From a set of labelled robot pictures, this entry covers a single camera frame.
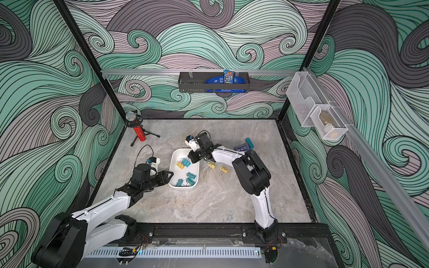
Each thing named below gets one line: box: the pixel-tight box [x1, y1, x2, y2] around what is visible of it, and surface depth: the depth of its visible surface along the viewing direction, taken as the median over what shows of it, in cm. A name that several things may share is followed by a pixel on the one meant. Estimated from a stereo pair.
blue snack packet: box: [223, 69, 235, 85], surface depth 92 cm
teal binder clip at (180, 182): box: [174, 178, 185, 188], surface depth 89 cm
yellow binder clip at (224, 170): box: [218, 165, 230, 177], surface depth 94 cm
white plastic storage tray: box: [168, 147, 200, 190], surface depth 94 cm
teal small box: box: [245, 137, 255, 150], surface depth 109 cm
